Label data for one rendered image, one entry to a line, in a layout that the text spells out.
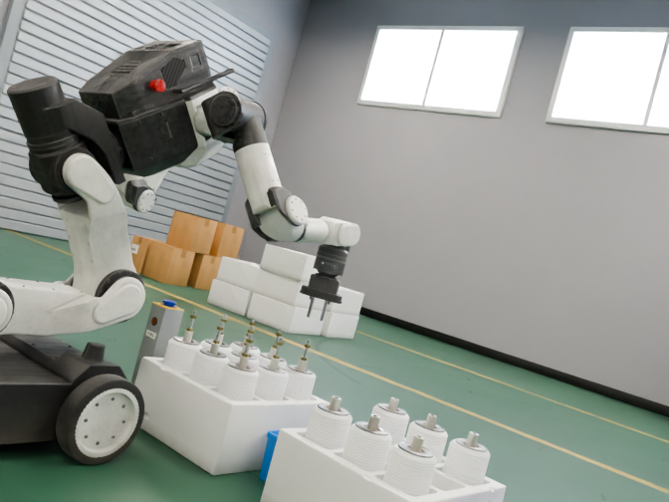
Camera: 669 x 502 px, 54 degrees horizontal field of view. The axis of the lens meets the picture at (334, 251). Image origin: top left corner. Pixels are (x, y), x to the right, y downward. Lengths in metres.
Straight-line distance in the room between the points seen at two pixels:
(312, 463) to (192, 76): 1.00
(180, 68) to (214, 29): 6.39
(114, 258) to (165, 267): 3.78
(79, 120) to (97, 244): 0.31
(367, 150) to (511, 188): 1.90
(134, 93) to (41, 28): 5.30
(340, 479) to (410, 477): 0.15
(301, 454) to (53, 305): 0.69
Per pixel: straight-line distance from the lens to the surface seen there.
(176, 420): 1.82
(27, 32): 6.91
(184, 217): 5.72
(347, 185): 8.07
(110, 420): 1.63
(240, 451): 1.75
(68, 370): 1.63
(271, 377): 1.80
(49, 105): 1.62
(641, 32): 7.23
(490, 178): 7.20
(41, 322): 1.72
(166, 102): 1.75
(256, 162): 1.66
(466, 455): 1.59
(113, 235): 1.76
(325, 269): 1.85
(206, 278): 5.81
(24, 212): 7.01
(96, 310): 1.73
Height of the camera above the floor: 0.60
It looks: level
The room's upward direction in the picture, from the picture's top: 15 degrees clockwise
